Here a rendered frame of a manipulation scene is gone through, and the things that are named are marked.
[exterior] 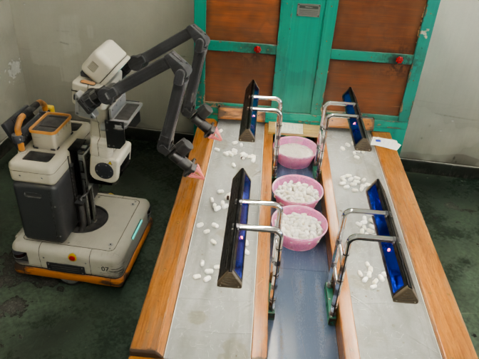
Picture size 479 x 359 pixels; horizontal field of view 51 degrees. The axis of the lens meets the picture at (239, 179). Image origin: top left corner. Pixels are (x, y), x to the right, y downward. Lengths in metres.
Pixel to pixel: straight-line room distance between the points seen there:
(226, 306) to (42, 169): 1.27
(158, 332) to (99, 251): 1.17
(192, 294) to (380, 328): 0.73
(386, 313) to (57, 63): 3.43
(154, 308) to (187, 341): 0.19
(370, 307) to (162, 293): 0.82
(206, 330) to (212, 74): 1.73
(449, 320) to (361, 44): 1.67
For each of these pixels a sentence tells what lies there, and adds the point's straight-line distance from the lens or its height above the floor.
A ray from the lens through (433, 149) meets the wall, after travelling 4.44.
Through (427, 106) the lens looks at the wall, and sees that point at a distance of 4.25.
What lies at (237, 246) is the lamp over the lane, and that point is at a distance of 1.70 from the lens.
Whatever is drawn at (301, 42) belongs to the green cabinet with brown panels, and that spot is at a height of 1.29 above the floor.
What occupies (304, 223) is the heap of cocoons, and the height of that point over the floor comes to 0.73.
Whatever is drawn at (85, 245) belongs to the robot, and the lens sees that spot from 3.02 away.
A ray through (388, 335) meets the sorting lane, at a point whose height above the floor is 0.74.
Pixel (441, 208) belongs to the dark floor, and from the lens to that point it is 4.15.
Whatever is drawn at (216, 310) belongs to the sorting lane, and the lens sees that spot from 1.98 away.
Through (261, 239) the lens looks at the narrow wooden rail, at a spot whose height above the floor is 0.76.
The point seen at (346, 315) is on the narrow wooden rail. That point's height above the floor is 0.76.
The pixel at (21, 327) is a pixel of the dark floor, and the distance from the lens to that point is 3.05.
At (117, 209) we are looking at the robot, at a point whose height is 0.28.
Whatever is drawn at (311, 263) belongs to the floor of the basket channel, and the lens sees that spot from 2.31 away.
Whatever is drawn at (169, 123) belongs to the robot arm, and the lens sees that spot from 2.34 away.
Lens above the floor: 2.21
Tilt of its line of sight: 33 degrees down
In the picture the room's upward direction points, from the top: 4 degrees clockwise
